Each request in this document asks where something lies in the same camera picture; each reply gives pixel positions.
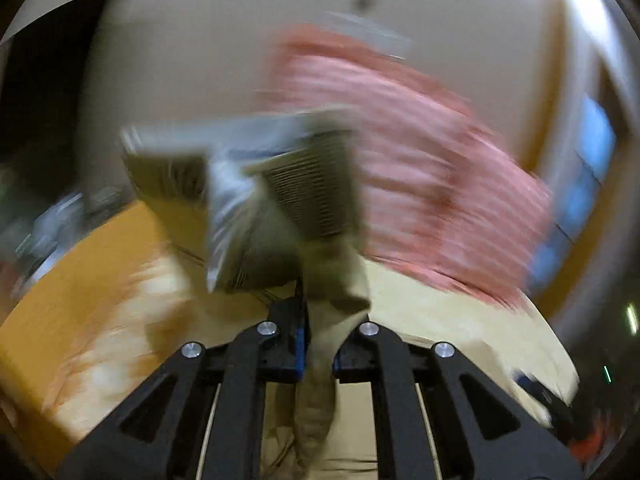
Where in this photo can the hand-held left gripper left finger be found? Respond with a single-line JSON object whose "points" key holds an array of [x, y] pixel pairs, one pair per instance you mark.
{"points": [[299, 355]]}

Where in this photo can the olive green pants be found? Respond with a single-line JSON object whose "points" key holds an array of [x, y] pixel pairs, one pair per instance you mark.
{"points": [[280, 200]]}

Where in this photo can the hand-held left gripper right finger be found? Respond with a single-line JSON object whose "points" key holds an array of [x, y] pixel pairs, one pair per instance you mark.
{"points": [[345, 360]]}

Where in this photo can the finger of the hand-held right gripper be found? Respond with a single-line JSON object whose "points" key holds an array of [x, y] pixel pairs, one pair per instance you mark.
{"points": [[537, 392]]}

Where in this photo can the window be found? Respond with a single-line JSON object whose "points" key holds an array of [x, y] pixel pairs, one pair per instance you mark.
{"points": [[575, 195]]}

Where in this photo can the pink striped cloth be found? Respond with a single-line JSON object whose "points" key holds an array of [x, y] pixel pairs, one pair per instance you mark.
{"points": [[425, 170]]}

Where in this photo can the grey blurred clutter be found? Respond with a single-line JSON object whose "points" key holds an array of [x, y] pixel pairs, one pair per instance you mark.
{"points": [[50, 235]]}

